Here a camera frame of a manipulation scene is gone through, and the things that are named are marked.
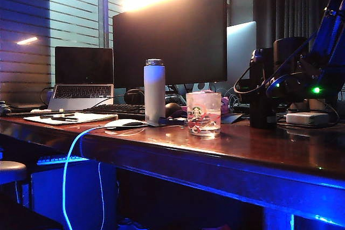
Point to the keyboard under desk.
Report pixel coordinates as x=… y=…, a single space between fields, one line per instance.
x=52 y=160

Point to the white notepad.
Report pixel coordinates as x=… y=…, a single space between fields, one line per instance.
x=93 y=118

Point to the upright closed silver laptop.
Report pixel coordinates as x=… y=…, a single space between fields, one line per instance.
x=240 y=52

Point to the dark brown round object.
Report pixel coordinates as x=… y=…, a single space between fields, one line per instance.
x=172 y=110

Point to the dark pleated curtain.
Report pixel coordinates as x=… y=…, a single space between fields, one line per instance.
x=285 y=3

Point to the open silver laptop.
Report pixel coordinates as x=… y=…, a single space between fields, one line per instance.
x=82 y=65

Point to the black headphones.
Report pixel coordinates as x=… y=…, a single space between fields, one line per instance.
x=134 y=97

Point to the white power adapter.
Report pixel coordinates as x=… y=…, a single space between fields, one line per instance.
x=306 y=119

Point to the white thermos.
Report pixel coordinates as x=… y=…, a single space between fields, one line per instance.
x=154 y=92

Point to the cabinet under desk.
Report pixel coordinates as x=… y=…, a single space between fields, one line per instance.
x=82 y=195

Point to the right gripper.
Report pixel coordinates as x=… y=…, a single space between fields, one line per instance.
x=299 y=87

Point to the round stool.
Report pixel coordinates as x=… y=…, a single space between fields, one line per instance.
x=12 y=172

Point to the white computer mouse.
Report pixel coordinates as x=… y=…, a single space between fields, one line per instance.
x=122 y=123

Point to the dark blue booklet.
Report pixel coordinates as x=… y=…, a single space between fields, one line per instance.
x=230 y=118

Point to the black pen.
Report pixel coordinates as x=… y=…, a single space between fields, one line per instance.
x=64 y=119
x=55 y=116

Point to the black computer monitor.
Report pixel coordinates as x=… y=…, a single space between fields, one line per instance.
x=168 y=47

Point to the black keyboard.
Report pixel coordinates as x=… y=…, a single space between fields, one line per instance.
x=117 y=110

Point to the black thermos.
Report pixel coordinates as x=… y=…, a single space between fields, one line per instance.
x=258 y=117

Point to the printed glass cup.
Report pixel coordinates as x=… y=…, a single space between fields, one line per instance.
x=203 y=114

